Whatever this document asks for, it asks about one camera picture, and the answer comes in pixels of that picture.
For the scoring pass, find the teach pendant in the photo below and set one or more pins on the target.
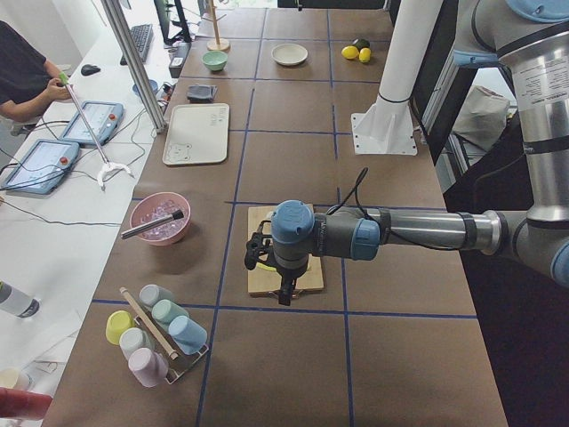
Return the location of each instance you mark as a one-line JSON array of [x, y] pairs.
[[103, 117], [43, 168]]

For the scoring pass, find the white cup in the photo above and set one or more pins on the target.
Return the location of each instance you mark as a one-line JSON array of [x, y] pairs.
[[133, 339]]

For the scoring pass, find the pink cup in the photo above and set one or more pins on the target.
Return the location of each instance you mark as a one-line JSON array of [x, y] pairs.
[[148, 366]]

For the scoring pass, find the pink bowl with ice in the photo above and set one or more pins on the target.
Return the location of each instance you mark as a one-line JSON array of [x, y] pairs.
[[168, 212]]

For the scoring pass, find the blue cup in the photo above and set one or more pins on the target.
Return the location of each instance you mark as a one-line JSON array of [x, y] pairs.
[[188, 334]]

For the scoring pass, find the metal reacher grabber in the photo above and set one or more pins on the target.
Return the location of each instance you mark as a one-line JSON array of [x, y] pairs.
[[108, 167]]

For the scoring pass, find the far teach pendant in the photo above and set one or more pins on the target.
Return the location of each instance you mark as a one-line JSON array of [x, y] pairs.
[[103, 117]]

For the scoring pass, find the black box white label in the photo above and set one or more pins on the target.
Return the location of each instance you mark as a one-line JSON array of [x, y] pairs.
[[178, 55]]

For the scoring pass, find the yellow lemon left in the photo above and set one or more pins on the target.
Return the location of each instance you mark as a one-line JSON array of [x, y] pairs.
[[350, 52]]

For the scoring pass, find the paper cup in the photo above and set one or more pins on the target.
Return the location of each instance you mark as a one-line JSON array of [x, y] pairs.
[[10, 378]]

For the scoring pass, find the yellow lemon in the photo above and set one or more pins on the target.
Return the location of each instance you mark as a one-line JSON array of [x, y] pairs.
[[350, 52], [365, 55]]

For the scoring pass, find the white bear tray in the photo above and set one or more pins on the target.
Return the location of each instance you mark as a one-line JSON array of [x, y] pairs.
[[197, 135]]

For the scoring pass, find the red bottle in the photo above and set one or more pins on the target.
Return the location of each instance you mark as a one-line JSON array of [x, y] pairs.
[[24, 405]]

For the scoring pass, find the mint green bowl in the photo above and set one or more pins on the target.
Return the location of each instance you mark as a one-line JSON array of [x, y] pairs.
[[215, 60]]

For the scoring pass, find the yellow lemon right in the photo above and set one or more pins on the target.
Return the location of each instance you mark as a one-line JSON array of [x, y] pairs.
[[365, 55]]

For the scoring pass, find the blue bowl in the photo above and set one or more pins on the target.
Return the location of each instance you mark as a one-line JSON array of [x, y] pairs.
[[153, 86]]

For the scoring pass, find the wooden mug stand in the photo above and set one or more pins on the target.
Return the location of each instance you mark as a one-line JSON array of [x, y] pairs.
[[218, 43]]

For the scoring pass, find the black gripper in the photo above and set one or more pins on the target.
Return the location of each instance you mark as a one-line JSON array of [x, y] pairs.
[[286, 277]]

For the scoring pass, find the black keyboard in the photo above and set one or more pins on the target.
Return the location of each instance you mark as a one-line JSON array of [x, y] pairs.
[[142, 36]]

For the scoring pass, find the near teach pendant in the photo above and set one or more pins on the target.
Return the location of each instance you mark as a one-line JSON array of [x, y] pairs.
[[43, 168]]

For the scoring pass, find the green cup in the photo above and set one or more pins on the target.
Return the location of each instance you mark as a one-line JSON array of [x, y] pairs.
[[165, 311]]

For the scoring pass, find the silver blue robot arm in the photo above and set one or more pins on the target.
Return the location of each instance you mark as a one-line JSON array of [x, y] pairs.
[[531, 39]]

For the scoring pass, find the cream round plate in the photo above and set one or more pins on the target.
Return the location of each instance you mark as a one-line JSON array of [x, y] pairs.
[[289, 54]]

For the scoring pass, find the aluminium frame post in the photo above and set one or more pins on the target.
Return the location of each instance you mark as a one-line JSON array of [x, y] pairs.
[[119, 25]]

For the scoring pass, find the grey-blue cup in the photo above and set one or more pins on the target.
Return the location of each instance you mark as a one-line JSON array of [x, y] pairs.
[[151, 294]]

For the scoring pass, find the grey folded cloth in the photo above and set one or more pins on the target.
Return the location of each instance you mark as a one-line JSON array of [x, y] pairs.
[[201, 93]]

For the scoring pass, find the computer mouse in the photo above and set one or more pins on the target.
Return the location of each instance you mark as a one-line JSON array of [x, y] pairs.
[[89, 69]]

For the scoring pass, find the white post base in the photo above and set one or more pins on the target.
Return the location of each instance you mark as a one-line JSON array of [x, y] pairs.
[[386, 128]]

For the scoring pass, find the yellow cup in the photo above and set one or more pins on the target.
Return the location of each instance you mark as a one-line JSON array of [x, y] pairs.
[[118, 322]]

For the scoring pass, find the seated person black shirt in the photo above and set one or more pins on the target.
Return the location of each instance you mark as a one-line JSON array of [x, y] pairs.
[[30, 82]]

